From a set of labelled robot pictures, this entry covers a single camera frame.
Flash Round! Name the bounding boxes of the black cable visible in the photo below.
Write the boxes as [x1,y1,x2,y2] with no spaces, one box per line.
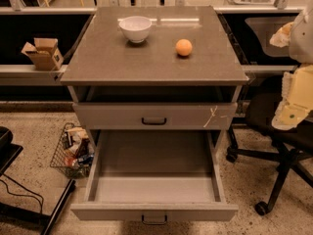
[0,173,45,214]

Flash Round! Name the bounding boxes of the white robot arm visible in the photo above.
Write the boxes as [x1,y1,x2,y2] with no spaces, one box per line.
[270,1,313,130]

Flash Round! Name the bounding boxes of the open cardboard box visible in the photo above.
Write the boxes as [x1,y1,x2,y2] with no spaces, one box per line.
[22,38,64,71]

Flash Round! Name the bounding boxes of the grey top drawer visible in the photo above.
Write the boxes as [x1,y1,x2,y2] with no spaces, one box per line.
[73,103,237,130]

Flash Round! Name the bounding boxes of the grey drawer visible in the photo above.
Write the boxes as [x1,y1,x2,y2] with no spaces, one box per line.
[73,103,237,130]
[70,130,238,225]

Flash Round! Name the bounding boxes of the wire basket with items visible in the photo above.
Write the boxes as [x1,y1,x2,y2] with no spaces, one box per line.
[50,122,94,178]

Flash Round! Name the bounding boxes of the orange fruit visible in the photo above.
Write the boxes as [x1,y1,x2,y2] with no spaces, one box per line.
[175,39,193,57]

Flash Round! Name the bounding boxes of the white bowl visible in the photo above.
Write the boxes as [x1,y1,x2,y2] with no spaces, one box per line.
[118,16,152,43]

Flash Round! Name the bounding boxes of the black stand base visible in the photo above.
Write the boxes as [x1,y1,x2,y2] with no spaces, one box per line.
[0,126,75,235]

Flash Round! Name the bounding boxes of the grey drawer cabinet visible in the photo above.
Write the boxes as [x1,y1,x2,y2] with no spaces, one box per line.
[60,5,250,135]

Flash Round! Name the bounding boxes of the black office chair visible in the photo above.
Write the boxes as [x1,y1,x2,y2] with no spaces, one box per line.
[226,75,313,215]

